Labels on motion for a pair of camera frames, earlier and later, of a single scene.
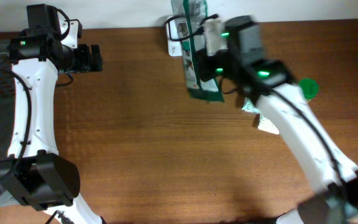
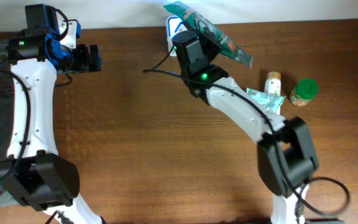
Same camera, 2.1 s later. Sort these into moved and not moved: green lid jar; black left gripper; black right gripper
Moved: black right gripper
Not moved: green lid jar; black left gripper
